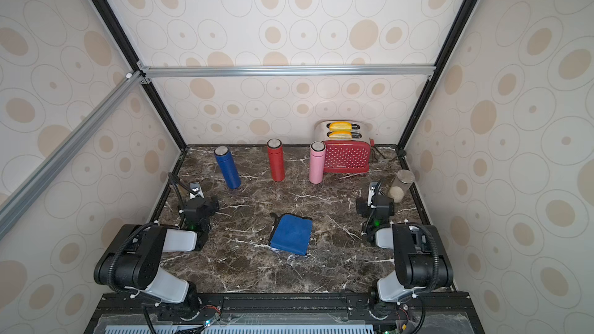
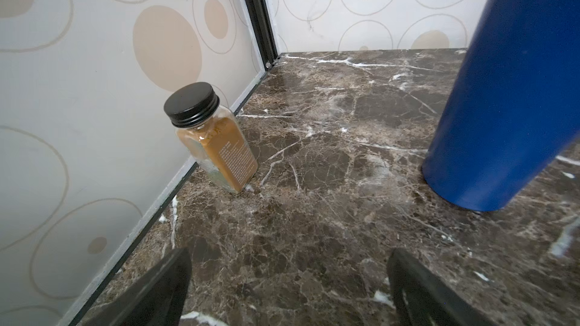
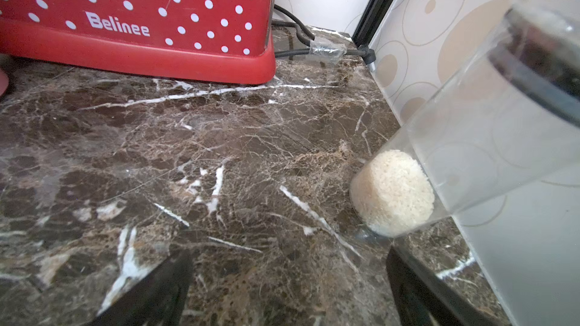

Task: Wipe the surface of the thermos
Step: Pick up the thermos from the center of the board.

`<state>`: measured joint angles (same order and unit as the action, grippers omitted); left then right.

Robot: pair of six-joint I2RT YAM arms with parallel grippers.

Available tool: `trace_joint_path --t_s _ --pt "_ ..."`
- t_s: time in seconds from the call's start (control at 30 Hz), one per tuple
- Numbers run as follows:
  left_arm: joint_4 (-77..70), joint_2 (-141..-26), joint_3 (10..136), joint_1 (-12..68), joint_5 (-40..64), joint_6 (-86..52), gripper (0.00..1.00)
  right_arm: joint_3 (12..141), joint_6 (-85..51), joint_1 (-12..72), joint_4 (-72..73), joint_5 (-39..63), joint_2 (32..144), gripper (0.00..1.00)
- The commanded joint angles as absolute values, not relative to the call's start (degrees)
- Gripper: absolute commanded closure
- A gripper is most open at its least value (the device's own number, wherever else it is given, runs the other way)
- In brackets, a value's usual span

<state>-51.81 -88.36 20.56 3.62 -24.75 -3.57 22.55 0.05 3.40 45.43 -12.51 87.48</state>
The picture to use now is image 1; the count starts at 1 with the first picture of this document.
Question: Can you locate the pink thermos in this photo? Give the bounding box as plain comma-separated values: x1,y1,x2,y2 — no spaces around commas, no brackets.
309,142,326,184

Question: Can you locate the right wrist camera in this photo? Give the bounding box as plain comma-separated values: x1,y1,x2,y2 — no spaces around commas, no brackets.
367,181,381,207

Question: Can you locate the blue cleaning cloth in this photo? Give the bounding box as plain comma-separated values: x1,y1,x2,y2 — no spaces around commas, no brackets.
269,213,313,256

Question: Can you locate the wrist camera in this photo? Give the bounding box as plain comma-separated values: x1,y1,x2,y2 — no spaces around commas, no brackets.
367,181,381,207
190,182,204,199

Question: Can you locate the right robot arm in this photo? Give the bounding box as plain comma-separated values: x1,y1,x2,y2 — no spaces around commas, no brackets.
356,184,453,304

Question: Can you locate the front yellow toast slice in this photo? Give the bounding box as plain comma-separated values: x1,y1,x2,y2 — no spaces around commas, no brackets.
327,131,353,140

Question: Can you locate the glass jar with powder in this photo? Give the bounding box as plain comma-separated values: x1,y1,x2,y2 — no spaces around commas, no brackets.
388,169,415,203

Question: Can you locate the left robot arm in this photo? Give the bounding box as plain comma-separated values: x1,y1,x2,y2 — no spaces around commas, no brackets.
94,196,220,310

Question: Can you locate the left aluminium frame bar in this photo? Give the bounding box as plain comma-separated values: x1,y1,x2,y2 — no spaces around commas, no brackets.
1,71,142,238

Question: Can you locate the horizontal aluminium frame bar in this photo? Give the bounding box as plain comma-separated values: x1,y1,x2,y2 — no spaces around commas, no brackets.
142,64,436,78

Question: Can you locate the blue thermos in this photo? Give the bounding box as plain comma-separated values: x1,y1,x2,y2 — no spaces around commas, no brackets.
214,145,241,190

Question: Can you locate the yellow toast slice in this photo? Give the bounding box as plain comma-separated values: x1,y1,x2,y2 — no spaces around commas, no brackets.
327,122,354,131
327,131,353,140

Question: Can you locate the red polka dot toaster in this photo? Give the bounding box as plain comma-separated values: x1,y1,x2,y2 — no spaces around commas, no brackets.
314,121,374,174

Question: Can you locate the black frame post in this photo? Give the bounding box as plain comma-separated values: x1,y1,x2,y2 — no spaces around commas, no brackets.
397,0,479,156
91,0,187,152

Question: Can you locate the red thermos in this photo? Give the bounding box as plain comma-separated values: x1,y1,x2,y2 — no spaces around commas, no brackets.
267,139,286,182

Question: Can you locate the right black frame post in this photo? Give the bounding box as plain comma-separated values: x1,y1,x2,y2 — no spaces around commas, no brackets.
397,0,479,156

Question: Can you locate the left black frame post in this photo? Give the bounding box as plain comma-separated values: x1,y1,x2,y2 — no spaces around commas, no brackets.
91,0,187,152

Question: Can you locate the toaster power cable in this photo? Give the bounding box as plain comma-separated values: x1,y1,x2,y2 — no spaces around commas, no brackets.
370,144,408,163

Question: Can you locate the rear yellow toast slice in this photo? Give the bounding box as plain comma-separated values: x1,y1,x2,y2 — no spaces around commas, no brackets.
327,122,354,131

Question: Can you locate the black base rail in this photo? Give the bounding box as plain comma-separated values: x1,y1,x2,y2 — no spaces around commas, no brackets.
85,291,484,333

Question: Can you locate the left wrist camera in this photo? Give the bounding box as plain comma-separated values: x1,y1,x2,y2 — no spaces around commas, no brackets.
190,182,204,199

